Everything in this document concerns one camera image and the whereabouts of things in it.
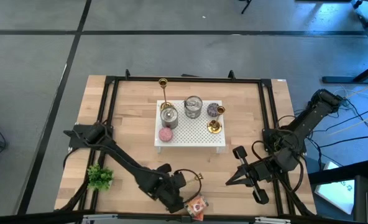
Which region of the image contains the beige cord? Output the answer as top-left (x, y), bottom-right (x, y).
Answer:
top-left (342, 80), bottom-right (368, 100)
top-left (326, 109), bottom-right (368, 137)

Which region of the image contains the black bar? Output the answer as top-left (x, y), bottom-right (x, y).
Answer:
top-left (308, 160), bottom-right (368, 185)

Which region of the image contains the pink round candle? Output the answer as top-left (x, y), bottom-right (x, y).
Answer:
top-left (158, 126), bottom-right (174, 143)

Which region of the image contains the black stand foot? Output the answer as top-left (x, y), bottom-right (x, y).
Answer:
top-left (237, 0), bottom-right (253, 15)

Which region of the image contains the white panel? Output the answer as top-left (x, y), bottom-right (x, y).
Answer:
top-left (313, 161), bottom-right (356, 215)

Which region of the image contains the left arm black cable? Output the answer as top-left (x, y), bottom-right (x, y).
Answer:
top-left (174, 169), bottom-right (203, 203)

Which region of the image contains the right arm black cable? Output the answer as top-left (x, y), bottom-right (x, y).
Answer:
top-left (251, 139), bottom-right (267, 161)

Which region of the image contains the tall gold candlestick holder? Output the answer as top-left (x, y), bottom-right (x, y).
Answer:
top-left (158, 77), bottom-right (175, 112)

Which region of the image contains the clear glass jar candle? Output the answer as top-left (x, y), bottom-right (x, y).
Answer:
top-left (183, 95), bottom-right (203, 119)

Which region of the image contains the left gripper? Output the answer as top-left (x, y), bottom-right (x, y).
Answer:
top-left (152, 164), bottom-right (188, 214)

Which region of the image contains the green artificial plant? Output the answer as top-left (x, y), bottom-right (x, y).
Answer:
top-left (86, 164), bottom-right (114, 191)

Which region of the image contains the black aluminium table frame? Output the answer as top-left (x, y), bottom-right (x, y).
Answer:
top-left (55, 68), bottom-right (317, 218)

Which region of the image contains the black desk frame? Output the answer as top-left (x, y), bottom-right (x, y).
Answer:
top-left (322, 0), bottom-right (368, 85)

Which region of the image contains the black crossbeam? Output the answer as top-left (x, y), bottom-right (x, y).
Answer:
top-left (0, 210), bottom-right (368, 224)

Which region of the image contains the floral patterned round tin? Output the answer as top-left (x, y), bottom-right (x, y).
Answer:
top-left (206, 102), bottom-right (221, 118)

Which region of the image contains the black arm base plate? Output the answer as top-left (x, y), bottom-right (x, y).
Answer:
top-left (262, 128), bottom-right (308, 153)
top-left (63, 123), bottom-right (114, 149)

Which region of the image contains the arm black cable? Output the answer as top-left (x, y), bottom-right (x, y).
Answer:
top-left (174, 169), bottom-right (203, 203)
top-left (251, 139), bottom-right (267, 161)

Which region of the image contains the white perforated shelf riser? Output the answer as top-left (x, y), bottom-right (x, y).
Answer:
top-left (154, 99), bottom-right (227, 154)

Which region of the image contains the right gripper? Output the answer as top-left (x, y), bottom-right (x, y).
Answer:
top-left (226, 145), bottom-right (277, 205)

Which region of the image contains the black floor cable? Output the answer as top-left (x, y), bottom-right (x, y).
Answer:
top-left (319, 135), bottom-right (368, 149)

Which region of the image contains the silver lidded candle jar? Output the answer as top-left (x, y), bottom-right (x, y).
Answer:
top-left (160, 105), bottom-right (179, 130)

